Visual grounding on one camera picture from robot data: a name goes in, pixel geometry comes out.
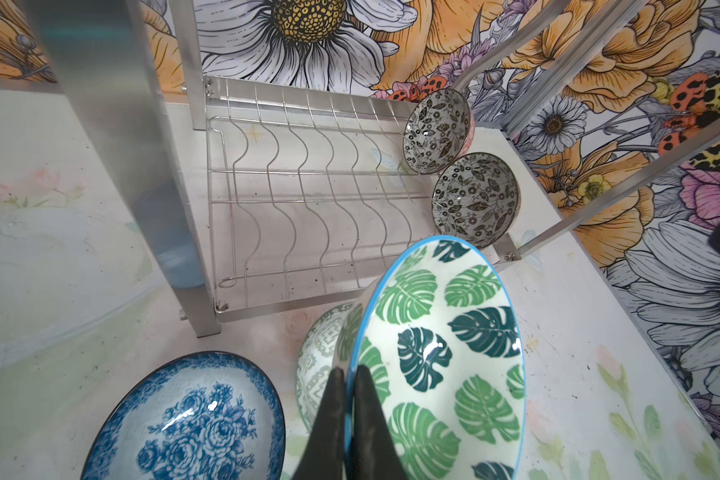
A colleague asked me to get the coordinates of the black white floral bowl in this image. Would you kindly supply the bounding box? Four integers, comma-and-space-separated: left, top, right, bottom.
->
432, 152, 521, 249
403, 89, 475, 175

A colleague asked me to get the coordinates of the two-tier steel dish rack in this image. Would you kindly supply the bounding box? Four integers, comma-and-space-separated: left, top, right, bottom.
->
20, 0, 720, 338

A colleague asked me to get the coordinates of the pale green geometric bowl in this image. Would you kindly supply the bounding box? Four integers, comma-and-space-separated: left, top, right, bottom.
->
295, 303, 359, 433

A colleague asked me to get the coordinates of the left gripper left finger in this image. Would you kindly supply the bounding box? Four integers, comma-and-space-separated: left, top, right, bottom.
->
293, 368, 346, 480

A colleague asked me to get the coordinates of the blue rose pattern bowl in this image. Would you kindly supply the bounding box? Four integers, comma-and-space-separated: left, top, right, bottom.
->
81, 351, 286, 479

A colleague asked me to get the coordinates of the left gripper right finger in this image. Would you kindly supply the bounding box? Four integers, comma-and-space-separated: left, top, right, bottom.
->
351, 365, 407, 480

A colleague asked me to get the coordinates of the green leaf pattern bowl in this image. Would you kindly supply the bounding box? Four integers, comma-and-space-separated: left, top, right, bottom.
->
333, 235, 526, 479

